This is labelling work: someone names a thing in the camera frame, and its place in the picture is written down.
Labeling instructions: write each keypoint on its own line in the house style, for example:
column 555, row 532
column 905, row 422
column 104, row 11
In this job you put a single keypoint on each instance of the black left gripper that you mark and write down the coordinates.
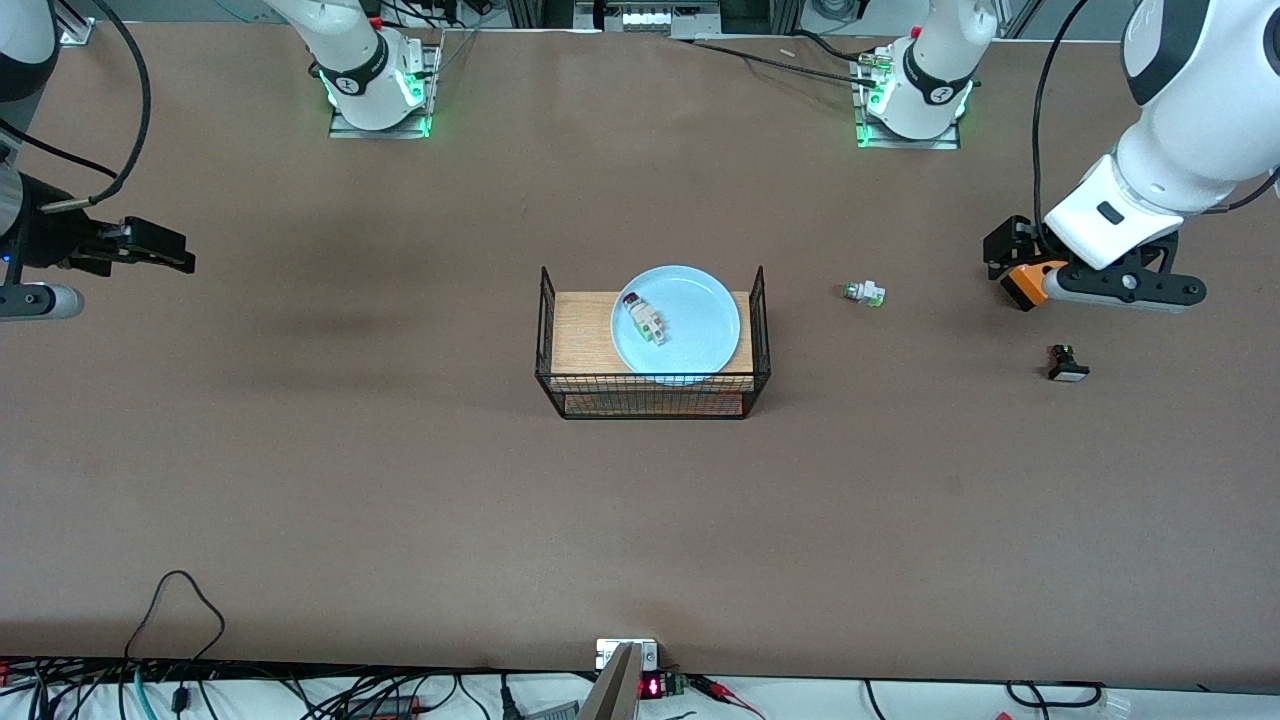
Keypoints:
column 1008, row 246

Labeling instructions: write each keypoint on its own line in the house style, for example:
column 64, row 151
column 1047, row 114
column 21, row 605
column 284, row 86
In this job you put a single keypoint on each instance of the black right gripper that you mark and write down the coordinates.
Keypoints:
column 48, row 243

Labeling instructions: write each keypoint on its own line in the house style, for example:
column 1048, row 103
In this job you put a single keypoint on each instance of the light blue plate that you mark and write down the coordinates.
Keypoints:
column 700, row 330

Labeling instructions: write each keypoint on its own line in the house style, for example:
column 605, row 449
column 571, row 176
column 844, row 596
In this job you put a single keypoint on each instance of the red capped white button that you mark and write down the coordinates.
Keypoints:
column 648, row 322

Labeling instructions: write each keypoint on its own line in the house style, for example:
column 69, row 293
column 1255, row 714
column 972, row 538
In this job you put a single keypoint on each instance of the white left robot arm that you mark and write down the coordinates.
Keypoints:
column 1190, row 120

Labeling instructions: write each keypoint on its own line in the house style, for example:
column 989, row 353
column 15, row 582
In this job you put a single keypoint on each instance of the orange button box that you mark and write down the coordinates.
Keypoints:
column 1025, row 287

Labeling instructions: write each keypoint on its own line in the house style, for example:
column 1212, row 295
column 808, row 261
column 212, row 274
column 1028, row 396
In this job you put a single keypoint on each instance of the black button with white cap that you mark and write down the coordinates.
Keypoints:
column 1068, row 370

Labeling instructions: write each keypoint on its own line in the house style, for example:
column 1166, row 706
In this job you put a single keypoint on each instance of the green capped white button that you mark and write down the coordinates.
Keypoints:
column 868, row 293

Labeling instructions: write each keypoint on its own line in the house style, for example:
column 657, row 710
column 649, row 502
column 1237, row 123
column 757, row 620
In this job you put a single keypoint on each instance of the aluminium corner profile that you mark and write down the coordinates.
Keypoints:
column 78, row 33

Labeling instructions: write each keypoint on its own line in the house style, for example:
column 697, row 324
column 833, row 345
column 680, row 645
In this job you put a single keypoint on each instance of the white power strip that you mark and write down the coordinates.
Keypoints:
column 650, row 18

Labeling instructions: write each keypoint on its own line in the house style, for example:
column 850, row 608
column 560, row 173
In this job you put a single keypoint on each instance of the light wooden shelf board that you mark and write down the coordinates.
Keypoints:
column 580, row 335

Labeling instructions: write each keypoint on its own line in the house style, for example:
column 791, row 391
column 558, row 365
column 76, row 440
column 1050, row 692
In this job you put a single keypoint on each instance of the red clip lead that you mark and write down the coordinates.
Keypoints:
column 715, row 687

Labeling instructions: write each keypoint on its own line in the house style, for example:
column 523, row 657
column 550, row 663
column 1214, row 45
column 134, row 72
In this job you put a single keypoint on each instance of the black power adapter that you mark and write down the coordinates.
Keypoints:
column 385, row 707

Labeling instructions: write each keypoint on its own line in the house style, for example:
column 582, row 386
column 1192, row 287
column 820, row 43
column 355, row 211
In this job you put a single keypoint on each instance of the red digit display module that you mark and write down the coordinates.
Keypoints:
column 652, row 687

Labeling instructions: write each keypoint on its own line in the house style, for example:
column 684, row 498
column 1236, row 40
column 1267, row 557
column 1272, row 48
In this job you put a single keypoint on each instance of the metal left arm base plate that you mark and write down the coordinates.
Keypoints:
column 940, row 143

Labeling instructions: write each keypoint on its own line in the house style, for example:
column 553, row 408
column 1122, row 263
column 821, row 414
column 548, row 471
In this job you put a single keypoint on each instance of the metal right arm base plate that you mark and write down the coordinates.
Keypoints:
column 400, row 133

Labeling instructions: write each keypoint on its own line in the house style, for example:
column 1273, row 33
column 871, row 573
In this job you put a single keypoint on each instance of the white mounting bracket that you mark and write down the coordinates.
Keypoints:
column 605, row 655

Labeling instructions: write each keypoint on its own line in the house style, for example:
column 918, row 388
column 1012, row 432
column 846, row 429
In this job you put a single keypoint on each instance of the grey metal camera post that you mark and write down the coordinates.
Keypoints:
column 615, row 695

